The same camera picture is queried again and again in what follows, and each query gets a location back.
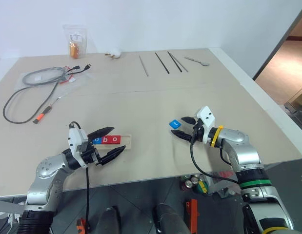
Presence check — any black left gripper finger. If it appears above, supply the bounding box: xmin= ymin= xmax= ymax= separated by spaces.
xmin=86 ymin=126 xmax=116 ymax=140
xmin=99 ymin=145 xmax=126 ymax=166

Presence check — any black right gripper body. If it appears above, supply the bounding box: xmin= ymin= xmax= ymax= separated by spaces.
xmin=190 ymin=120 xmax=205 ymax=144

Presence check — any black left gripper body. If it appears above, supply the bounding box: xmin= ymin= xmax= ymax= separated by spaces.
xmin=79 ymin=142 xmax=104 ymax=167

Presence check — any blue letter block t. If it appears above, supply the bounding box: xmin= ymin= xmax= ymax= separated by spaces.
xmin=168 ymin=119 xmax=182 ymax=131

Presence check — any wooden letter tray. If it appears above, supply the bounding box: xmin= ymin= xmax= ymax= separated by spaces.
xmin=92 ymin=133 xmax=133 ymax=153

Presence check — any grey chopstick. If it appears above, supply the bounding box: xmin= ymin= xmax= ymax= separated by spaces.
xmin=170 ymin=53 xmax=189 ymax=73

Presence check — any green and yellow object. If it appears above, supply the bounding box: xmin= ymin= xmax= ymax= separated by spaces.
xmin=198 ymin=180 xmax=210 ymax=195

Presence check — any grey metal spoon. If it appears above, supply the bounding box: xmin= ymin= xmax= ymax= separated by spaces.
xmin=184 ymin=56 xmax=211 ymax=67

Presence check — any orange and black screwdriver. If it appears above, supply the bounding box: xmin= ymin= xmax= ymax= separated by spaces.
xmin=32 ymin=97 xmax=62 ymax=124

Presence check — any black chopstick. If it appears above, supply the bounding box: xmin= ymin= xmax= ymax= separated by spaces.
xmin=167 ymin=50 xmax=183 ymax=73
xmin=155 ymin=52 xmax=171 ymax=74

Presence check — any orange clamp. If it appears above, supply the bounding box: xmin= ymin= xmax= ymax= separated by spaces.
xmin=77 ymin=218 xmax=89 ymax=233
xmin=184 ymin=198 xmax=199 ymax=230

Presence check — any silver metal chopstick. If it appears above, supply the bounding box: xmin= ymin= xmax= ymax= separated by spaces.
xmin=139 ymin=55 xmax=150 ymax=78

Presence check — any small white rounded object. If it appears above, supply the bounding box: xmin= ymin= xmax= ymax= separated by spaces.
xmin=104 ymin=48 xmax=122 ymax=60

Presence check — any clear pouch with orange contents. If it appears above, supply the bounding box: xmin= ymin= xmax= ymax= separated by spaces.
xmin=62 ymin=23 xmax=89 ymax=59

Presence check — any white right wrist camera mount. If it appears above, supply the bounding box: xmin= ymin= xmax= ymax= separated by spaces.
xmin=194 ymin=106 xmax=216 ymax=144

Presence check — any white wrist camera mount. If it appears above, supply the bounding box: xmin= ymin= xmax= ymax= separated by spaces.
xmin=194 ymin=106 xmax=216 ymax=144
xmin=67 ymin=128 xmax=89 ymax=169

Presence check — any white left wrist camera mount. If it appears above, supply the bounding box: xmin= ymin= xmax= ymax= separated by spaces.
xmin=67 ymin=128 xmax=89 ymax=169

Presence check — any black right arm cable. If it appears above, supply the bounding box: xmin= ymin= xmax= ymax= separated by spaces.
xmin=189 ymin=124 xmax=241 ymax=185

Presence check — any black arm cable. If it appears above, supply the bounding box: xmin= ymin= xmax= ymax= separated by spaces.
xmin=68 ymin=121 xmax=91 ymax=234
xmin=189 ymin=124 xmax=241 ymax=185

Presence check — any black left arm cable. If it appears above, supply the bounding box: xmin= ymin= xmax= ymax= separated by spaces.
xmin=68 ymin=121 xmax=91 ymax=234

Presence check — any grey coiled cable in bag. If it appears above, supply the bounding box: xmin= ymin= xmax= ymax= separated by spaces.
xmin=15 ymin=68 xmax=96 ymax=89

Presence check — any black USB cable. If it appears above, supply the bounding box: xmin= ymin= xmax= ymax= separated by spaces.
xmin=65 ymin=63 xmax=92 ymax=74

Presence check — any long dark cable loop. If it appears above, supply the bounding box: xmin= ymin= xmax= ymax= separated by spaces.
xmin=2 ymin=81 xmax=60 ymax=125

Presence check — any grey metal bracket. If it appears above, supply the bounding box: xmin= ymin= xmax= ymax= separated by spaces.
xmin=0 ymin=198 xmax=25 ymax=214

